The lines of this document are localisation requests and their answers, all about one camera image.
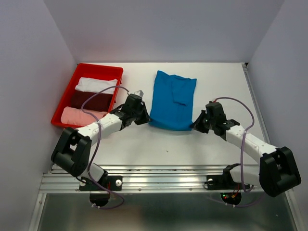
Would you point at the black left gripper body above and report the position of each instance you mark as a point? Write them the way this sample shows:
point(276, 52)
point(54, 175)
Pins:
point(139, 116)

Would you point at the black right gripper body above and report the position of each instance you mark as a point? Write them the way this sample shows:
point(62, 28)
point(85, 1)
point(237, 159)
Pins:
point(203, 123)

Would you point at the blue t shirt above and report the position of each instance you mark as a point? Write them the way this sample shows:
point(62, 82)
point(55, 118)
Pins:
point(172, 102)

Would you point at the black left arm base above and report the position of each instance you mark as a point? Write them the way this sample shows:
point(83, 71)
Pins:
point(113, 183)

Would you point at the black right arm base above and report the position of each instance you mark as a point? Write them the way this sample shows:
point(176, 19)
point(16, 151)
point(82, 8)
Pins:
point(223, 181)

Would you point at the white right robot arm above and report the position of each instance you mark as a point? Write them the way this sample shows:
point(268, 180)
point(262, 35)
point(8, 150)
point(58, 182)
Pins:
point(276, 170)

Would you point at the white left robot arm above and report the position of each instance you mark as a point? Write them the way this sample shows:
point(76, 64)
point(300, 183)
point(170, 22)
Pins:
point(72, 151)

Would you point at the maroon rolled t shirt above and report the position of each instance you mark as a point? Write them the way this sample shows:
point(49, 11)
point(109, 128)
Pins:
point(98, 103)

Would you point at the white rolled t shirt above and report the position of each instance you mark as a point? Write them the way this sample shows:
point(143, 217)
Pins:
point(86, 84)

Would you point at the pink rolled t shirt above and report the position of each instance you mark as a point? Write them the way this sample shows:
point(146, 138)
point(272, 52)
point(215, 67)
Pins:
point(73, 116)

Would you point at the red plastic tray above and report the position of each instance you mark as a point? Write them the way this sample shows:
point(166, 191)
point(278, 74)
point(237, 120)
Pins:
point(95, 71)

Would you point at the aluminium frame rail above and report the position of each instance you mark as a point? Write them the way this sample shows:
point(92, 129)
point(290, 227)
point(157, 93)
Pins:
point(139, 179)

